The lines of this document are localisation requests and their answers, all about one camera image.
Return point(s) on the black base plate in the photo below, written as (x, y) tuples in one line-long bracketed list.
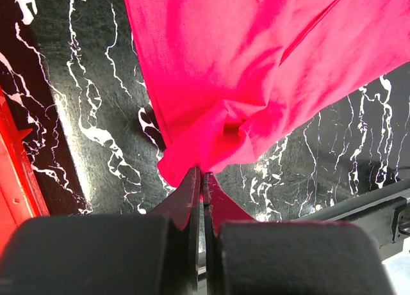
[(379, 213)]

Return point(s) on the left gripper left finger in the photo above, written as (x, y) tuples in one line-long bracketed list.
[(154, 253)]

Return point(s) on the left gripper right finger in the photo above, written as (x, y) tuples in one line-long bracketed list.
[(244, 256)]

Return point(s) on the red plastic bin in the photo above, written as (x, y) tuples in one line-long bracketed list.
[(21, 197)]

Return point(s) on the pink t shirt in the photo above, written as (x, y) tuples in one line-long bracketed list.
[(229, 78)]

